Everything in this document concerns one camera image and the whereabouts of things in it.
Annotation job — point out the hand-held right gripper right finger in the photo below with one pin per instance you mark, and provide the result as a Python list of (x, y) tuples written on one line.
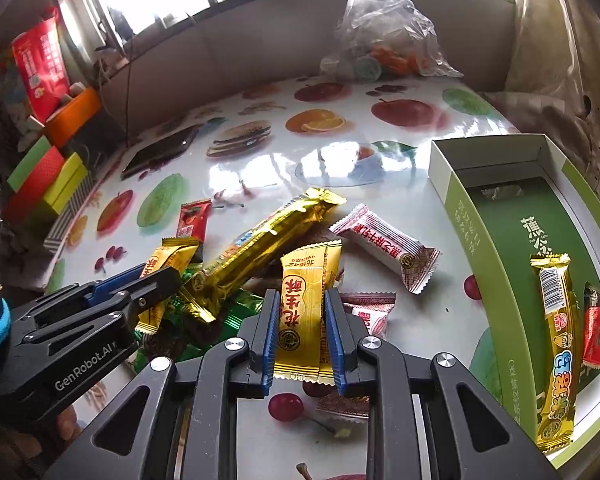
[(334, 345)]

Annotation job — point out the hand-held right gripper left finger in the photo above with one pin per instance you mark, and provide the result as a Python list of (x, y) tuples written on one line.
[(271, 345)]

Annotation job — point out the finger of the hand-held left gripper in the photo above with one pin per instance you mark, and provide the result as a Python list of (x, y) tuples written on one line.
[(115, 285), (150, 290)]

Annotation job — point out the yellow candy packet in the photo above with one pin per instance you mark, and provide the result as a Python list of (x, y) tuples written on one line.
[(300, 310), (172, 260)]

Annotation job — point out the green foil snack packet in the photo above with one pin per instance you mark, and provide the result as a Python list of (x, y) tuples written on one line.
[(240, 310)]

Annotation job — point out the long gold snack bar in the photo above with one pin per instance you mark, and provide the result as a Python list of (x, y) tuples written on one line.
[(260, 245), (555, 340)]

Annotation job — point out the green cardboard box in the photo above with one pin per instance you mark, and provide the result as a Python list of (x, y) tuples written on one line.
[(510, 240)]

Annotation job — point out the person's left hand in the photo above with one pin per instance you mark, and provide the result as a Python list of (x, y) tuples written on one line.
[(62, 427)]

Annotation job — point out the black white striped box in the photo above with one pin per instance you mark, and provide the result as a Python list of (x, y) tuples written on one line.
[(62, 232)]

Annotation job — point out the small red snack packet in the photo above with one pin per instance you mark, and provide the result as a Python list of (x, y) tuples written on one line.
[(597, 330), (192, 217)]

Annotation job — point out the yellow-green box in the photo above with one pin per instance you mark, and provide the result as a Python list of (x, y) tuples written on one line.
[(65, 182)]

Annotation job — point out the red box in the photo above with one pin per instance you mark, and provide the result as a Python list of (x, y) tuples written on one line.
[(35, 185)]

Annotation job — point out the black smartphone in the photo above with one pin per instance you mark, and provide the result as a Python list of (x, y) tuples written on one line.
[(160, 152)]

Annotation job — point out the orange box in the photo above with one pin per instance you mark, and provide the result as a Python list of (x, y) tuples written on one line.
[(72, 117)]

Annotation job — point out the colourful printed box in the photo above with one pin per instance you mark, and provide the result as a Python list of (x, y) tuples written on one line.
[(7, 90)]

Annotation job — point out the red printed package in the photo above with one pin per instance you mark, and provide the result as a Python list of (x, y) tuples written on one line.
[(40, 60)]

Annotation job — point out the pale green round lid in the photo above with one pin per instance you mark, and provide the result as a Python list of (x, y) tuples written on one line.
[(366, 67)]

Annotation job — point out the orange wrapped item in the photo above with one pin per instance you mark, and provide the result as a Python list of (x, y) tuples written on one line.
[(392, 60)]

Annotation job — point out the clear plastic bag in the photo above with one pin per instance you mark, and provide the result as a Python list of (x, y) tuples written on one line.
[(380, 20)]

